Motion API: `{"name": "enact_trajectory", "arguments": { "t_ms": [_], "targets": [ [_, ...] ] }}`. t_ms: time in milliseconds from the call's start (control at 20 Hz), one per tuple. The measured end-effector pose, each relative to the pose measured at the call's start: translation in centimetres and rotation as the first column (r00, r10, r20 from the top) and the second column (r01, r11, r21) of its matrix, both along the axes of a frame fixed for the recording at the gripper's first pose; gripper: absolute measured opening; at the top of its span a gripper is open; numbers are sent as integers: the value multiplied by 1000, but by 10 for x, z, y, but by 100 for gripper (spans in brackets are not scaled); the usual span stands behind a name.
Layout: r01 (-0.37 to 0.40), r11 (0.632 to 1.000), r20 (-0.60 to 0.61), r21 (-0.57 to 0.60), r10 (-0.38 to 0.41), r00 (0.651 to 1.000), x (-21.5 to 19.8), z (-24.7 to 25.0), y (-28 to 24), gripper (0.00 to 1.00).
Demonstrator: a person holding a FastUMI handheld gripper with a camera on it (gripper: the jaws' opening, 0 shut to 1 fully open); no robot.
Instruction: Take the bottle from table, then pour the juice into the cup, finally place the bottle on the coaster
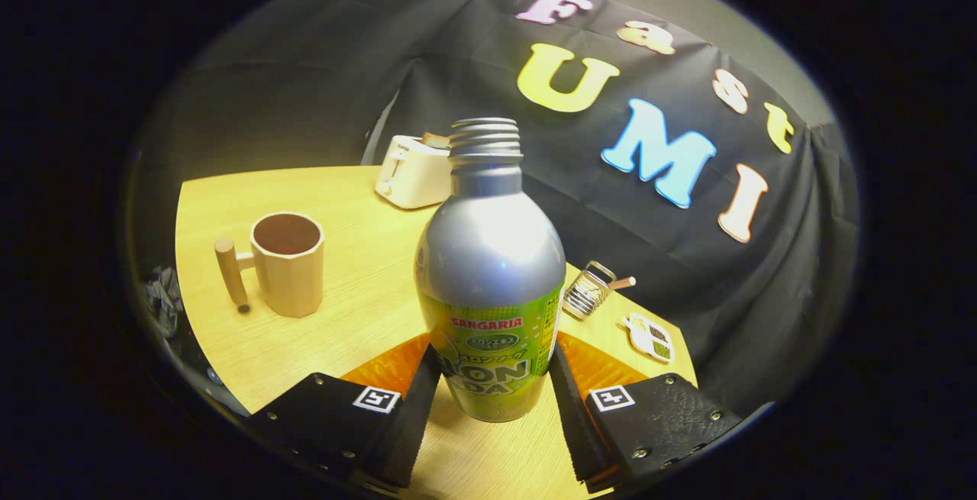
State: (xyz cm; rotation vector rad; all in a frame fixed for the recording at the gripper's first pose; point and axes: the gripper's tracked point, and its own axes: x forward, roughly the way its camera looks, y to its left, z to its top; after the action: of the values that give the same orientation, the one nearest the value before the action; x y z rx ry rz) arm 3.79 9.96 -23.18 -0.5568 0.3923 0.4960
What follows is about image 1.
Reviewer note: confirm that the grey crumpled cloth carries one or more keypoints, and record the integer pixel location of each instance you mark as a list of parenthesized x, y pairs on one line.
[(163, 301)]

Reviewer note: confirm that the small orange stick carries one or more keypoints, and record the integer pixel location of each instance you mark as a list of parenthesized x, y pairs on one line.
[(624, 283)]

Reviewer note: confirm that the wooden table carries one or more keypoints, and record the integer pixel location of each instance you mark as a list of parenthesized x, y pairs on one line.
[(366, 309)]

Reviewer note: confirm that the white toaster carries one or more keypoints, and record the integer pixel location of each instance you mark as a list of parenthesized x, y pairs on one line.
[(408, 175)]

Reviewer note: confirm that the silver green label juice bottle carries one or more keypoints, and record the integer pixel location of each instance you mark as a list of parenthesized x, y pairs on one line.
[(488, 256)]

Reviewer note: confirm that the white condiment dish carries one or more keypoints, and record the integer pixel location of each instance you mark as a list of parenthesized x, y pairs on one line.
[(649, 338)]

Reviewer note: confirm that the toast slice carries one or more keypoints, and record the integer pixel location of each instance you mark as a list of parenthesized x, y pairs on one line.
[(435, 140)]

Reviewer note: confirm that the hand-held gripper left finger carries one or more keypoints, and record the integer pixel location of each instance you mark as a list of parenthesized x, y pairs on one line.
[(412, 427)]

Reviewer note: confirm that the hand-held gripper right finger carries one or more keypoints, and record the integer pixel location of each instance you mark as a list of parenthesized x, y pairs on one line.
[(572, 427)]

